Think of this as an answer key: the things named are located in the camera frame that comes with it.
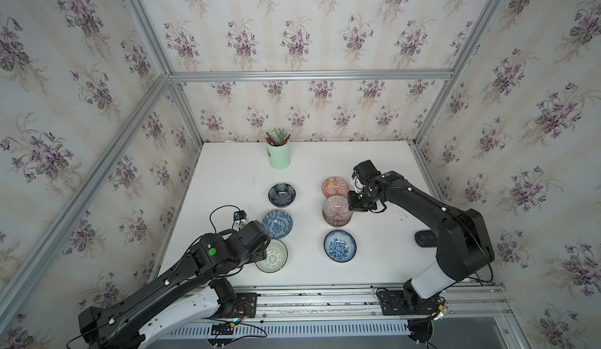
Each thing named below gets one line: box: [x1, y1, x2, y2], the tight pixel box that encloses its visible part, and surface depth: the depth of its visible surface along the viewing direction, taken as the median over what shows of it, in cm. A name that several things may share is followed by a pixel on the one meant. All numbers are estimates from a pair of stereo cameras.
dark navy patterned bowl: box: [267, 182, 297, 208], surface depth 100 cm
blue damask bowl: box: [262, 208, 294, 240], surface depth 91 cm
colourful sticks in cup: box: [265, 127, 292, 147], surface depth 106 cm
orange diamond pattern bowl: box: [321, 176, 350, 198], surface depth 102 cm
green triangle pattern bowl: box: [255, 237, 288, 274], surface depth 83 cm
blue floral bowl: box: [323, 229, 357, 263], surface depth 86 cm
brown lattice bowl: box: [322, 214, 353, 228], surface depth 90 cm
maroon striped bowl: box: [322, 195, 353, 227], surface depth 90 cm
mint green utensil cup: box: [266, 140, 292, 170], surface depth 112 cm
